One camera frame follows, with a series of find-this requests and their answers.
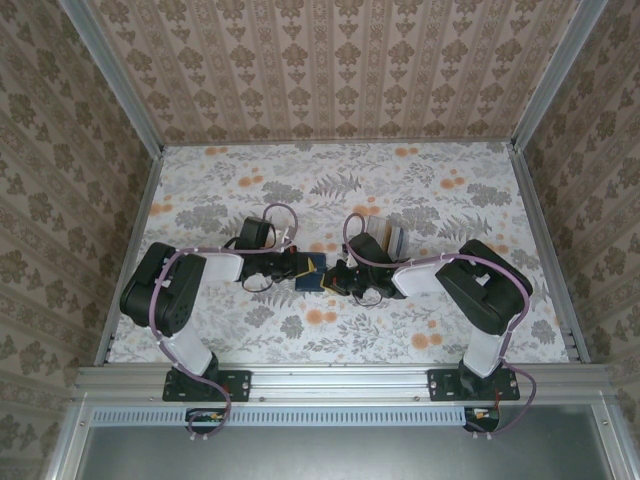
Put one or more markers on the aluminium table side rail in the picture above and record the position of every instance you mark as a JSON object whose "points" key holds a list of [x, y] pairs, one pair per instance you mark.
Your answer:
{"points": [[539, 225], [132, 225]]}

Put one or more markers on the floral patterned table cover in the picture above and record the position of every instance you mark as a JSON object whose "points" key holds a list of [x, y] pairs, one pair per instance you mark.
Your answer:
{"points": [[350, 340]]}

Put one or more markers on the grey sheet metal panel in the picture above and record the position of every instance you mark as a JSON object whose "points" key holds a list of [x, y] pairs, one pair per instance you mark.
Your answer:
{"points": [[340, 455]]}

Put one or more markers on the dark blue card holder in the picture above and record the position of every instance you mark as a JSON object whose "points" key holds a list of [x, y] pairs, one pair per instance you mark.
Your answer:
{"points": [[310, 282]]}

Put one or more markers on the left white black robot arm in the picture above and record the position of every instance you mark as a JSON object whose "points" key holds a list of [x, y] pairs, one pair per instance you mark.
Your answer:
{"points": [[225, 265]]}

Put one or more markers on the gold credit card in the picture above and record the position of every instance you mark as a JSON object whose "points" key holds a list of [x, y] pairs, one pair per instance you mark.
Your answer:
{"points": [[389, 237]]}

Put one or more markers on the clear acrylic card stand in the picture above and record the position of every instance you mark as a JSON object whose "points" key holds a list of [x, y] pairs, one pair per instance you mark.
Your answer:
{"points": [[375, 232]]}

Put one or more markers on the aluminium frame post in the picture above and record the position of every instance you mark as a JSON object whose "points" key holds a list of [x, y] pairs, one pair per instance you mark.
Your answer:
{"points": [[617, 440], [116, 75], [558, 75], [65, 440]]}

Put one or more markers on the blue credit card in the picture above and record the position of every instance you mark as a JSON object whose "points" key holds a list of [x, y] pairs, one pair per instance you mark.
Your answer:
{"points": [[398, 241]]}

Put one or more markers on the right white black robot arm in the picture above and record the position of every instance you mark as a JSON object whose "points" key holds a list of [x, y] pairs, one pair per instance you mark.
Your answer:
{"points": [[415, 280]]}

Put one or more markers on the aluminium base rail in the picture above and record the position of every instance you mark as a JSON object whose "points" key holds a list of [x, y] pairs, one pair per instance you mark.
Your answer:
{"points": [[340, 382]]}

